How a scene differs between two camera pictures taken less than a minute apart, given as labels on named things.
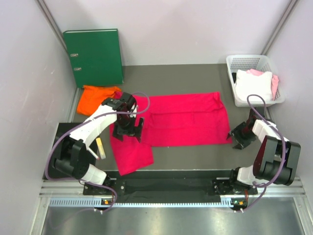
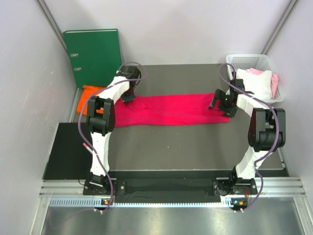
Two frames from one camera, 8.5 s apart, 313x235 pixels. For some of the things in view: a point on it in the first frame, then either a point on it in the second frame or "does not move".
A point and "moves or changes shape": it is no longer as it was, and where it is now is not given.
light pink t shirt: x=275 y=81 does not move
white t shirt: x=247 y=84 does not move
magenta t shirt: x=172 y=120 moves or changes shape
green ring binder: x=95 y=57 does not move
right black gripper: x=242 y=142 to x=220 y=95
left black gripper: x=136 y=130 to x=127 y=99
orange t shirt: x=92 y=97 does not move
